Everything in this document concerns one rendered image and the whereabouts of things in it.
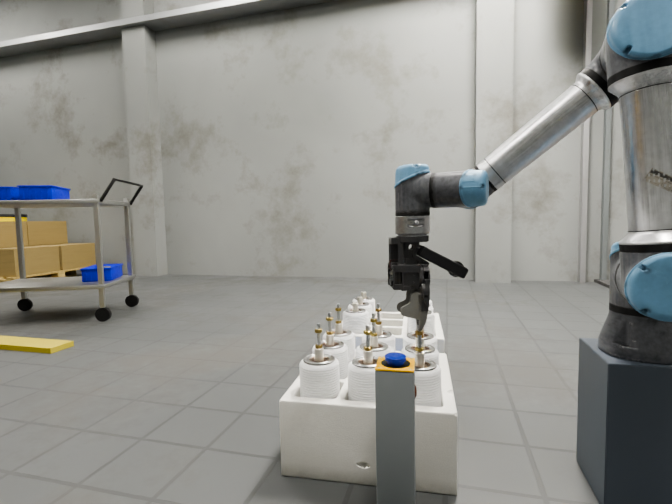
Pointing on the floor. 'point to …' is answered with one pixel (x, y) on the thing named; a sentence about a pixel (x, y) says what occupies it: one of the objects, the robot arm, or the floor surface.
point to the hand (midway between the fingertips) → (422, 323)
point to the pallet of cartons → (42, 251)
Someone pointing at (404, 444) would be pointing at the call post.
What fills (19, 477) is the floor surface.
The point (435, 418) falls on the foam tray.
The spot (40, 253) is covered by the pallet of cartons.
